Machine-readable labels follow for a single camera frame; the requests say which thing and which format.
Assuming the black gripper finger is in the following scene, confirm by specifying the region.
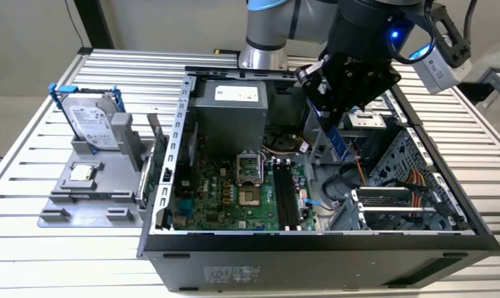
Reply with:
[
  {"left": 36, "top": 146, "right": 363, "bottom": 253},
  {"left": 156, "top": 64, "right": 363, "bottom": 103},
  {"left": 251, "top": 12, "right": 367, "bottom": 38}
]
[
  {"left": 344, "top": 61, "right": 403, "bottom": 112},
  {"left": 295, "top": 55, "right": 359, "bottom": 133}
]

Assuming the RAM stick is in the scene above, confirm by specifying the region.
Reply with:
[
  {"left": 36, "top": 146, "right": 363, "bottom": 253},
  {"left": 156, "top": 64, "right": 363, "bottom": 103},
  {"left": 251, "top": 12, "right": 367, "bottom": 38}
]
[
  {"left": 51, "top": 191, "right": 135, "bottom": 199},
  {"left": 320, "top": 119, "right": 351, "bottom": 163}
]

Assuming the black RAM slot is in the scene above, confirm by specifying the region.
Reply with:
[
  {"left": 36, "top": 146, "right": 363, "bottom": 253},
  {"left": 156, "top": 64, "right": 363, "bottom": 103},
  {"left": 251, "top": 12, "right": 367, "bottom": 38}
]
[
  {"left": 283, "top": 158, "right": 304, "bottom": 231},
  {"left": 272, "top": 158, "right": 295, "bottom": 231}
]

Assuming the silver drive cage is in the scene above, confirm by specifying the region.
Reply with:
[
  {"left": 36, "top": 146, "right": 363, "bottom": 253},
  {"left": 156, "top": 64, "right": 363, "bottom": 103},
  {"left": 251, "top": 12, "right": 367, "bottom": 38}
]
[{"left": 302, "top": 79, "right": 403, "bottom": 164}]

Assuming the grey power supply unit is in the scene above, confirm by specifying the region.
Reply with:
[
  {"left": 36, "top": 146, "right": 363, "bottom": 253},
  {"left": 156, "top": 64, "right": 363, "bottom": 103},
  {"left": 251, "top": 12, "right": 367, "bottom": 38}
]
[{"left": 190, "top": 79, "right": 270, "bottom": 153}]

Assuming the metal socket cover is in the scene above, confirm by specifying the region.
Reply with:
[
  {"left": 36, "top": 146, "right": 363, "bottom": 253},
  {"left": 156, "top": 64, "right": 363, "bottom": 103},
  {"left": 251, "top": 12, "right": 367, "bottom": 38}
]
[{"left": 236, "top": 150, "right": 263, "bottom": 184}]

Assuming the metal disk bay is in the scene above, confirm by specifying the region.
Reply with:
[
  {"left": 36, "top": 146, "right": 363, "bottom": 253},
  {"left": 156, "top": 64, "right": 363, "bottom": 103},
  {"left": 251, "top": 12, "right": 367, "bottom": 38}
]
[{"left": 328, "top": 185, "right": 440, "bottom": 231}]

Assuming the CPU socket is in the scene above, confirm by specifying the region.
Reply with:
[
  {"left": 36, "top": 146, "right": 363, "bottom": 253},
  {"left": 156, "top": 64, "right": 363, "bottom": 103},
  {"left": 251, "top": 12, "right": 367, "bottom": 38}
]
[{"left": 238, "top": 185, "right": 263, "bottom": 207}]

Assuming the green motherboard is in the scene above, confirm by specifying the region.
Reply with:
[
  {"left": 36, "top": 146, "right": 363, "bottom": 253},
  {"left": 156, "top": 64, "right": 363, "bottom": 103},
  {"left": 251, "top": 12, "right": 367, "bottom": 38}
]
[{"left": 170, "top": 155, "right": 320, "bottom": 232}]

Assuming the green graphics card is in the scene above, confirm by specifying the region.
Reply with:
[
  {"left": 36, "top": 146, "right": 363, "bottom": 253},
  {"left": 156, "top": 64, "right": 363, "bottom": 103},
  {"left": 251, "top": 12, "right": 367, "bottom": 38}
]
[{"left": 136, "top": 111, "right": 171, "bottom": 209}]

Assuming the black open PC case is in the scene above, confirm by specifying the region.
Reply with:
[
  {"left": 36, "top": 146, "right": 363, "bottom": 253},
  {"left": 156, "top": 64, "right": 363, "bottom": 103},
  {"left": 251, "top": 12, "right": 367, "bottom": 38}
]
[{"left": 136, "top": 65, "right": 500, "bottom": 292}]

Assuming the hard disk in blue carrier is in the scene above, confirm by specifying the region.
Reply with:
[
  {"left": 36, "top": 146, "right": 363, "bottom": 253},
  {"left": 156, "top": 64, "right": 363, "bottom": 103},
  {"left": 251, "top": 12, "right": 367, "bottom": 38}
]
[{"left": 50, "top": 82, "right": 127, "bottom": 155}]

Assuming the grey parts rack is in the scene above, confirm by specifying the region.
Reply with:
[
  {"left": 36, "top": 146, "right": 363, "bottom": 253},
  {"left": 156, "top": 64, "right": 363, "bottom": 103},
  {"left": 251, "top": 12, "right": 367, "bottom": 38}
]
[{"left": 38, "top": 111, "right": 152, "bottom": 228}]

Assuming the silver CPU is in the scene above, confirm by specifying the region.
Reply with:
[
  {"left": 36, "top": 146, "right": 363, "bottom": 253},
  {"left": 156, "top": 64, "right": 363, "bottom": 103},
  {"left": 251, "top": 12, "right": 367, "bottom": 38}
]
[{"left": 70, "top": 163, "right": 96, "bottom": 181}]

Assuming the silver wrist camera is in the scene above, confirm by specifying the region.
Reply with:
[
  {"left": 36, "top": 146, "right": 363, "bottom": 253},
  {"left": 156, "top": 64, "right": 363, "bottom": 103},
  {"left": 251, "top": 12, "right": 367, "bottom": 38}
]
[{"left": 410, "top": 46, "right": 474, "bottom": 94}]

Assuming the multicoloured wire bundle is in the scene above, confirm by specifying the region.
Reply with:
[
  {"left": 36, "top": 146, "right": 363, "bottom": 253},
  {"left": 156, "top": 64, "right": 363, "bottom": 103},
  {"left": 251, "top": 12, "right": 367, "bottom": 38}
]
[{"left": 262, "top": 130, "right": 314, "bottom": 156}]

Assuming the thin orange wire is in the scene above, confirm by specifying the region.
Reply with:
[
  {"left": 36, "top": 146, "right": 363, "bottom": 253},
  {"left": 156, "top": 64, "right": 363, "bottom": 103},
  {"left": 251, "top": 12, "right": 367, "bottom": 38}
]
[{"left": 355, "top": 156, "right": 368, "bottom": 187}]

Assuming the metal frame table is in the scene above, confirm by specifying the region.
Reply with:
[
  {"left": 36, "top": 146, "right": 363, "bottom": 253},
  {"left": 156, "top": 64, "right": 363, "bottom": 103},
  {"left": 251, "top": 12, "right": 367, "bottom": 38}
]
[{"left": 475, "top": 66, "right": 500, "bottom": 108}]

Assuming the orange wire bundle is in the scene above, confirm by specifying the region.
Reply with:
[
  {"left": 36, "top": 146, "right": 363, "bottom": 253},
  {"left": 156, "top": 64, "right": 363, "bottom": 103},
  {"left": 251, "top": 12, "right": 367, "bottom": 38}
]
[{"left": 400, "top": 168, "right": 430, "bottom": 215}]

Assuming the black cable loop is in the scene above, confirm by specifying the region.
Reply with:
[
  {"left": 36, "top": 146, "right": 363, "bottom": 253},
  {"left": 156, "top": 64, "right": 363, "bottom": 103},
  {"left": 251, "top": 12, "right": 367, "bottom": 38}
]
[{"left": 320, "top": 164, "right": 362, "bottom": 210}]

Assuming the black upright post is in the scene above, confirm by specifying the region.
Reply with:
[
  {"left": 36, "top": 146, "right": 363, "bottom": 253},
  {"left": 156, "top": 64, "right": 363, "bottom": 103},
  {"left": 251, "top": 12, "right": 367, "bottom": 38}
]
[{"left": 74, "top": 0, "right": 115, "bottom": 50}]

